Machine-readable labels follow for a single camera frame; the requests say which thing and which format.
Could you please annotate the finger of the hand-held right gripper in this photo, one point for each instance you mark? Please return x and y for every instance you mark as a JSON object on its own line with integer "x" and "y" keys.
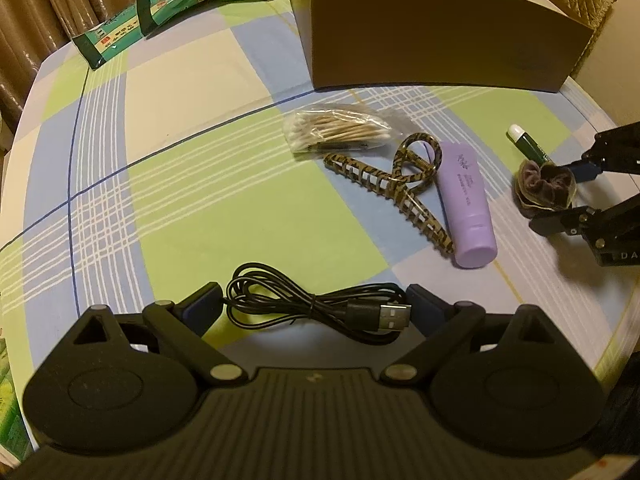
{"x": 585, "y": 170}
{"x": 560, "y": 221}

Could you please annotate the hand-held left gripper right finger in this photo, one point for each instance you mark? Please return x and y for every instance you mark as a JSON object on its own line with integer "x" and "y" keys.
{"x": 425, "y": 310}

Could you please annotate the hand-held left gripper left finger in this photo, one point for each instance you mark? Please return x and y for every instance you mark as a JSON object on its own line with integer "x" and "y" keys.
{"x": 205, "y": 310}

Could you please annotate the brown velvet scrunchie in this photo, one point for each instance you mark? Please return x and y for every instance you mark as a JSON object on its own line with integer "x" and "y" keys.
{"x": 542, "y": 190}

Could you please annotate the green lip balm stick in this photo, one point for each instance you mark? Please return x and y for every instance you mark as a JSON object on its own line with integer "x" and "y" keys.
{"x": 530, "y": 145}

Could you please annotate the purple cream tube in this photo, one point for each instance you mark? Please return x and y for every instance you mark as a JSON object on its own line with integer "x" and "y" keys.
{"x": 465, "y": 200}

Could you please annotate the leopard print hair claw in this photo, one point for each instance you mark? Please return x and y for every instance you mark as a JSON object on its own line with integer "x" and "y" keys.
{"x": 400, "y": 185}

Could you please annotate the bag of cotton swabs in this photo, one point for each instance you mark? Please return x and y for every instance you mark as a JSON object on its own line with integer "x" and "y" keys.
{"x": 340, "y": 127}

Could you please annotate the brown cardboard box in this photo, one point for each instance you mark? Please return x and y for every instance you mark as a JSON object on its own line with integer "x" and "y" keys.
{"x": 425, "y": 35}

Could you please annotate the green printed carton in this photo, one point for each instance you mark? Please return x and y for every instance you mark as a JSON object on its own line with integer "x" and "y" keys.
{"x": 10, "y": 400}

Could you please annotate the green tea packet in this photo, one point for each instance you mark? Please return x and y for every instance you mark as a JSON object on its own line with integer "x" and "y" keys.
{"x": 107, "y": 40}
{"x": 200, "y": 2}

